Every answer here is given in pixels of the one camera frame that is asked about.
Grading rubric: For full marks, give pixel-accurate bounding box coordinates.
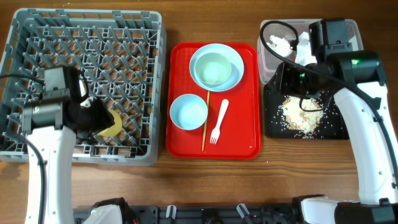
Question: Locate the yellow plastic cup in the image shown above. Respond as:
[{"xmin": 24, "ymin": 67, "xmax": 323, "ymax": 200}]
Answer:
[{"xmin": 98, "ymin": 109, "xmax": 122, "ymax": 137}]

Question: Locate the white tissue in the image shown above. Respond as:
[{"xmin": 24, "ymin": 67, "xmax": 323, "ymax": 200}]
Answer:
[{"xmin": 267, "ymin": 35, "xmax": 294, "ymax": 58}]

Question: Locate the pale green bowl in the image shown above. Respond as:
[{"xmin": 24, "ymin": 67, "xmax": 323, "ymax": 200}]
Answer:
[{"xmin": 194, "ymin": 52, "xmax": 232, "ymax": 85}]

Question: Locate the pale blue bowl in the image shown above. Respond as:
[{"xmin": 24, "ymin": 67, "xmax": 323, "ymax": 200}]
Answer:
[{"xmin": 169, "ymin": 93, "xmax": 208, "ymax": 131}]

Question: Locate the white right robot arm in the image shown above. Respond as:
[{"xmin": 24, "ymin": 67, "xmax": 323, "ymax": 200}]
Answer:
[{"xmin": 269, "ymin": 19, "xmax": 397, "ymax": 223}]

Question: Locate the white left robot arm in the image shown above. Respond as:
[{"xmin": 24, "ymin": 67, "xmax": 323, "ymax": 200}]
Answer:
[{"xmin": 21, "ymin": 67, "xmax": 114, "ymax": 223}]

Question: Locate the rice food waste pile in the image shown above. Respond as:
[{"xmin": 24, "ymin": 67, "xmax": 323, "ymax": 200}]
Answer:
[{"xmin": 278, "ymin": 96, "xmax": 324, "ymax": 135}]

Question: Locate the black food waste tray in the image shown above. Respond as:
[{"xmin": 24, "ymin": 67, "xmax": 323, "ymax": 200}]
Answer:
[{"xmin": 263, "ymin": 86, "xmax": 349, "ymax": 140}]

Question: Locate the grey dishwasher rack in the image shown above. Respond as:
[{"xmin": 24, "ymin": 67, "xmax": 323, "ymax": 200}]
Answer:
[{"xmin": 1, "ymin": 8, "xmax": 167, "ymax": 166}]

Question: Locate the clear plastic bin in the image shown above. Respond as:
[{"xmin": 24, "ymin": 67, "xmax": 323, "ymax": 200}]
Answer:
[{"xmin": 257, "ymin": 19, "xmax": 364, "ymax": 85}]

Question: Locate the white round plate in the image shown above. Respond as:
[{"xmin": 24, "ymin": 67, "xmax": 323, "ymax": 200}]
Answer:
[{"xmin": 189, "ymin": 44, "xmax": 244, "ymax": 92}]

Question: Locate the red plastic tray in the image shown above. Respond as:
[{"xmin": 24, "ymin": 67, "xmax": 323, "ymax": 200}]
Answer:
[{"xmin": 165, "ymin": 42, "xmax": 261, "ymax": 159}]

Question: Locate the wooden chopstick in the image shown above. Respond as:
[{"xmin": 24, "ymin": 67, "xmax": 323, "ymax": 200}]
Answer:
[{"xmin": 201, "ymin": 91, "xmax": 210, "ymax": 152}]

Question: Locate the white plastic fork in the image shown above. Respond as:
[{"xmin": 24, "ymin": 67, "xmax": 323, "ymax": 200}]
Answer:
[{"xmin": 210, "ymin": 99, "xmax": 229, "ymax": 144}]

